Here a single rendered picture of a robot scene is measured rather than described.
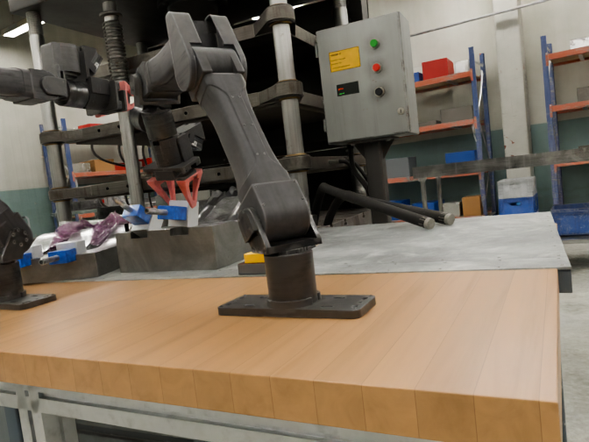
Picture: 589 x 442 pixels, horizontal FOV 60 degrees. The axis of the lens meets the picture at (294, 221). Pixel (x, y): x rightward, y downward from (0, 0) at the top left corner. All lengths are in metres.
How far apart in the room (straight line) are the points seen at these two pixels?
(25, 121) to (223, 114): 8.58
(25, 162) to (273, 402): 8.75
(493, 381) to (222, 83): 0.52
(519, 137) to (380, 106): 5.56
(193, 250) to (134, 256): 0.16
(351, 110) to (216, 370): 1.42
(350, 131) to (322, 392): 1.44
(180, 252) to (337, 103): 0.95
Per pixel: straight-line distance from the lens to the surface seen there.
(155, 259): 1.13
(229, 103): 0.72
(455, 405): 0.40
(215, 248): 1.03
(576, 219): 4.58
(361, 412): 0.43
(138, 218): 1.13
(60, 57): 1.20
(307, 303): 0.62
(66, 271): 1.24
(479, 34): 7.80
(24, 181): 9.06
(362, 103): 1.80
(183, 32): 0.79
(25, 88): 1.11
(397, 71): 1.78
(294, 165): 1.72
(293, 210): 0.63
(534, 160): 4.36
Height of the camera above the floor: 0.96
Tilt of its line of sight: 5 degrees down
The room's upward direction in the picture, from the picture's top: 7 degrees counter-clockwise
